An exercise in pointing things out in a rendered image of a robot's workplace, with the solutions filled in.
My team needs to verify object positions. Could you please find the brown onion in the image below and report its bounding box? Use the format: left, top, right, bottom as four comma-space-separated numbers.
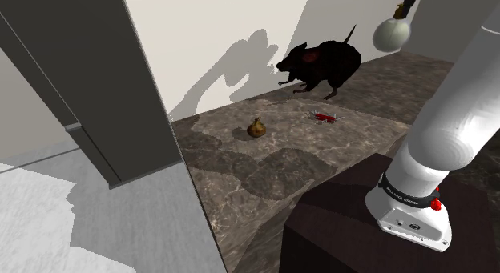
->
246, 117, 268, 139

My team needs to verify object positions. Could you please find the red pocket knife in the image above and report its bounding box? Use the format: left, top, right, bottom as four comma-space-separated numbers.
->
306, 110, 345, 126

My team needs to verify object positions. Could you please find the black mouse figure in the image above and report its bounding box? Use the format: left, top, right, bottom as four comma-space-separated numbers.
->
276, 24, 363, 101

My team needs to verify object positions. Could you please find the dark robot stand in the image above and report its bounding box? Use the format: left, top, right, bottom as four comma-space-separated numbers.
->
279, 152, 500, 273

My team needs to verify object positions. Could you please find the dark grey tall cabinet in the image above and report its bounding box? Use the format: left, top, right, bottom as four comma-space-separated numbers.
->
0, 0, 183, 190

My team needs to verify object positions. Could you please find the white bulb with black stem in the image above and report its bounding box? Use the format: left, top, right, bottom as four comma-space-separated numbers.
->
372, 0, 422, 54

